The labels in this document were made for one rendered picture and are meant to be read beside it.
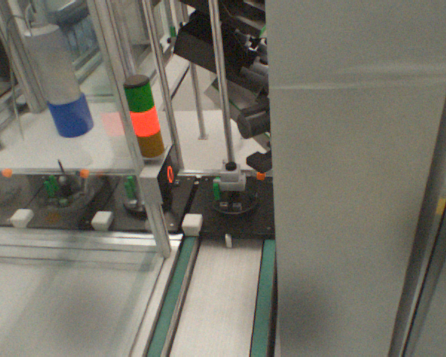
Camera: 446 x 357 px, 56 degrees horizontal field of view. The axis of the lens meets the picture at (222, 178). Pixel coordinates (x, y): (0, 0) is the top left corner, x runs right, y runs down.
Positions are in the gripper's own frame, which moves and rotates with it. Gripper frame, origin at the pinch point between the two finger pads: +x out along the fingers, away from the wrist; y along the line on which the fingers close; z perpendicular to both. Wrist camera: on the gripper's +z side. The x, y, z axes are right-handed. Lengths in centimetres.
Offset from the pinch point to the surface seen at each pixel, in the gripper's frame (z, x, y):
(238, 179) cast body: -7.7, 3.7, -8.1
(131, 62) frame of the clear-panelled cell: -111, 6, 14
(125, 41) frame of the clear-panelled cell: -111, -4, 14
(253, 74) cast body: -24.1, -13.7, 12.6
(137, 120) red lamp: -4.9, -25.1, -32.4
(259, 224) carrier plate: 1.2, 12.5, -9.6
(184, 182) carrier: -27.8, 12.8, -13.4
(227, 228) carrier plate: -3.1, 12.5, -16.4
